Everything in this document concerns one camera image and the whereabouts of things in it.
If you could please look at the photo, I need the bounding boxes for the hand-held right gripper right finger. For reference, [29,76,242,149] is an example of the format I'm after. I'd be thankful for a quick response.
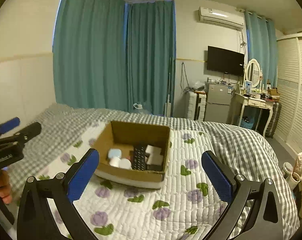
[201,150,283,240]

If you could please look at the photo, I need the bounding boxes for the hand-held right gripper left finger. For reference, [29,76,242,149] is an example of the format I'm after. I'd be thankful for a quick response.
[17,148,100,240]

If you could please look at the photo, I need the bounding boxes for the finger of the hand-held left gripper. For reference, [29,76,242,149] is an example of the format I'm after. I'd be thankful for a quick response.
[0,117,21,140]
[2,122,42,148]

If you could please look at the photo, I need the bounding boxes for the white round jar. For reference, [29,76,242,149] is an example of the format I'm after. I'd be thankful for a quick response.
[118,158,132,170]

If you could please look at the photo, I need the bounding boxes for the black remote control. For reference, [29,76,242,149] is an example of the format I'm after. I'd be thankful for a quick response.
[130,142,148,171]

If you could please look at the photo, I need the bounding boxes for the small white box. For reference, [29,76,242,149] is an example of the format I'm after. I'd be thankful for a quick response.
[145,145,164,166]

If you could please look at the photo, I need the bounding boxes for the person's left hand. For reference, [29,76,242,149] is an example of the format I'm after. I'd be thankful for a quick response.
[0,170,13,205]

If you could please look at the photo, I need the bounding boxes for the grey checked blanket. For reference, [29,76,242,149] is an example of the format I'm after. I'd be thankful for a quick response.
[6,104,301,240]

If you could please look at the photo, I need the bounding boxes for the blue storage basket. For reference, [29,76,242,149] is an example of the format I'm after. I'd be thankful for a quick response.
[239,114,258,130]

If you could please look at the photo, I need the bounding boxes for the white floral quilt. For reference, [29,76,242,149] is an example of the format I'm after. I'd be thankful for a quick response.
[36,121,246,240]

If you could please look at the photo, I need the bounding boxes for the silver small fridge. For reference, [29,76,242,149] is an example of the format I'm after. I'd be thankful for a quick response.
[204,82,233,124]

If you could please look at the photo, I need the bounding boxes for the white suitcase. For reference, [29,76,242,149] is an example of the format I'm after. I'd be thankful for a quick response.
[187,91,207,121]

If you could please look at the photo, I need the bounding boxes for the white dressing table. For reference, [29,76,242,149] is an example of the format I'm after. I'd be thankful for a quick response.
[231,91,275,137]

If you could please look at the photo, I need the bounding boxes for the dark suitcase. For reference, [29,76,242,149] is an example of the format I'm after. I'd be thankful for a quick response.
[267,102,282,138]

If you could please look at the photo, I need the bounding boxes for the clear water jug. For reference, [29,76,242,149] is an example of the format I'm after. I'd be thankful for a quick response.
[133,102,151,114]

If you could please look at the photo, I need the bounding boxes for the small brown cardboard box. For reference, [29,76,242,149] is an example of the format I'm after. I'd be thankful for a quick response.
[267,88,281,100]

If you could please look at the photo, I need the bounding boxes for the white mop pole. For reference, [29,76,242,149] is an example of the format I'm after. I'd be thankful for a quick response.
[164,57,172,117]

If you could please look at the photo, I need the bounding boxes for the wide teal curtain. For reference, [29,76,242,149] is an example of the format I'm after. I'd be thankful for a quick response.
[52,0,128,112]

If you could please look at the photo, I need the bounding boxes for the white oval mirror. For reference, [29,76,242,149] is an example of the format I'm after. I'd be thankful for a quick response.
[245,58,263,87]

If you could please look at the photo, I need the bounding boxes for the white slatted wardrobe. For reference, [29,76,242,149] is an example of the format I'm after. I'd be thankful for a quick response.
[275,31,302,155]

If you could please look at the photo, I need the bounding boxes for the narrow teal curtain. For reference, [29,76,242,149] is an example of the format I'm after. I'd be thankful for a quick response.
[244,10,278,88]

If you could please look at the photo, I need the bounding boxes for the white air conditioner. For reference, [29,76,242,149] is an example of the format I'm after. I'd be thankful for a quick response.
[198,6,245,30]

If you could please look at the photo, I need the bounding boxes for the hanging wall cables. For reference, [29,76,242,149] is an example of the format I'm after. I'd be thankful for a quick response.
[181,62,194,93]

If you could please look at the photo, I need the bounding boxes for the black wall television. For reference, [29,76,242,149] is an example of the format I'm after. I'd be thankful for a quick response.
[207,45,245,76]

